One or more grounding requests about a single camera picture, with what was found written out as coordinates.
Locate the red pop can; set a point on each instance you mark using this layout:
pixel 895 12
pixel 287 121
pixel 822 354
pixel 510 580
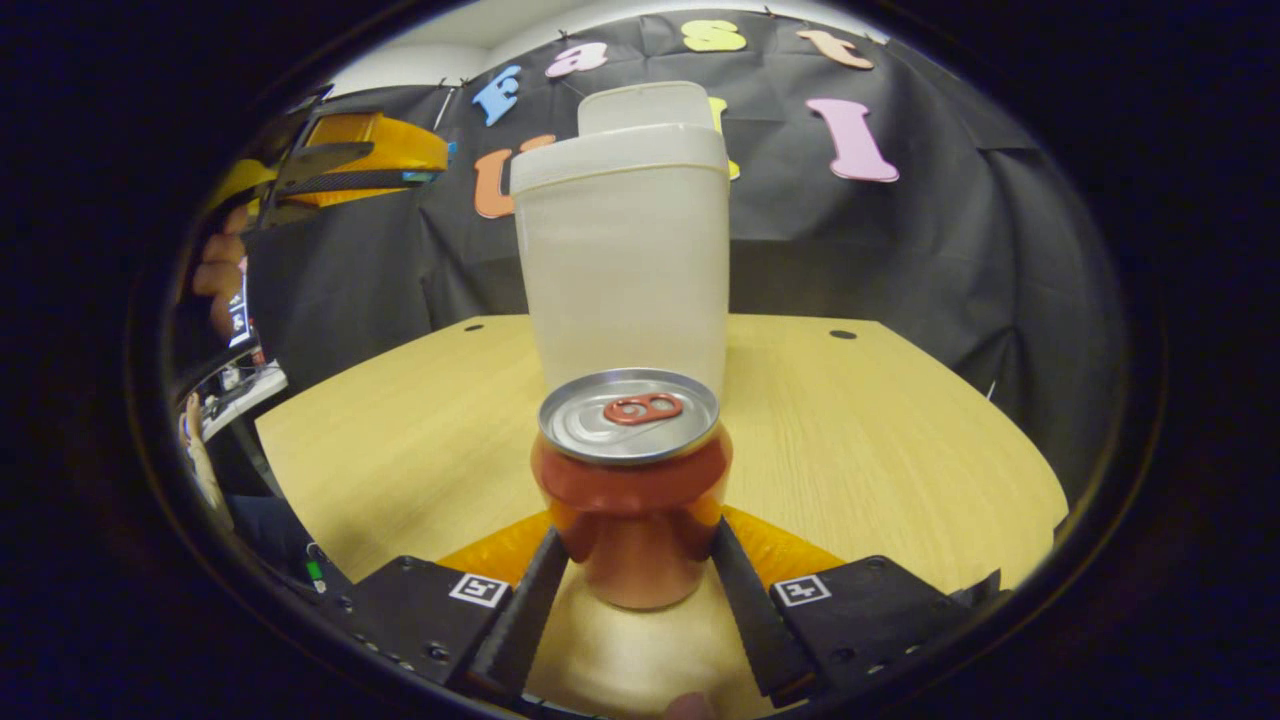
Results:
pixel 630 500

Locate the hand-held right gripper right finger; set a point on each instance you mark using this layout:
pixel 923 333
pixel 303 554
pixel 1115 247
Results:
pixel 750 620

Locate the white garbage bin with lid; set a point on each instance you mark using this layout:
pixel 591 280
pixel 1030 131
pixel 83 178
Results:
pixel 625 270

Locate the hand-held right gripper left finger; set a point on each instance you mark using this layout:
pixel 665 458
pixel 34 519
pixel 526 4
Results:
pixel 520 620

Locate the wooden desktop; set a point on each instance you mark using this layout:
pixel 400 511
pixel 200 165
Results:
pixel 880 450

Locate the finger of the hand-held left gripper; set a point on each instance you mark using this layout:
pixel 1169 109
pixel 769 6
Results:
pixel 320 162
pixel 400 150

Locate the black backdrop cloth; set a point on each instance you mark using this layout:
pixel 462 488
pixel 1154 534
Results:
pixel 900 250

